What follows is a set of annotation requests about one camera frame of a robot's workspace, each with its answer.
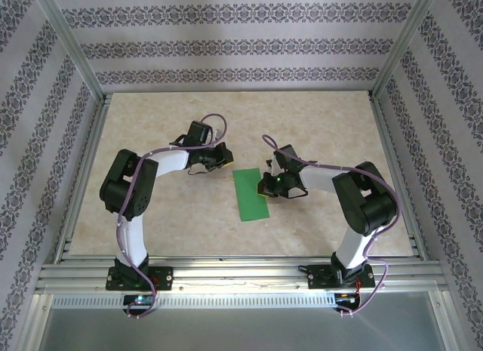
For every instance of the green paper sheet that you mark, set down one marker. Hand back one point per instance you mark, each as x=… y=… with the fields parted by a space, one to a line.
x=249 y=200

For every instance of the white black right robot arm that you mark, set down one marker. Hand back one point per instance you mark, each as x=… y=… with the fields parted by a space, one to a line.
x=320 y=179

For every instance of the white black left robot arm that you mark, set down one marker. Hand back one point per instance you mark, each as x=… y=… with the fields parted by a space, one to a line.
x=170 y=164

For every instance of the small electronics board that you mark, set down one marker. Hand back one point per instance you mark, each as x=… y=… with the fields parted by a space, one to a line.
x=140 y=299
x=347 y=297

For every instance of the aluminium mounting rail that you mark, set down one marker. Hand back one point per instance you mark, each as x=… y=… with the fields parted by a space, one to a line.
x=241 y=275

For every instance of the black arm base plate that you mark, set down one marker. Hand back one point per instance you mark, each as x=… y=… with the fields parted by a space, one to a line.
x=162 y=279
x=319 y=279

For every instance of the aluminium side rail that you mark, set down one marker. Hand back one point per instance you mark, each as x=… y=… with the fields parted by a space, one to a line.
x=83 y=177
x=397 y=177

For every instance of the aluminium frame post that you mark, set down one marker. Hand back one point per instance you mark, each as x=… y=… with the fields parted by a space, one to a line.
x=81 y=53
x=399 y=53

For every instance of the aluminium frame bar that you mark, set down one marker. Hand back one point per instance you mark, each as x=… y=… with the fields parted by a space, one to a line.
x=445 y=317
x=37 y=321

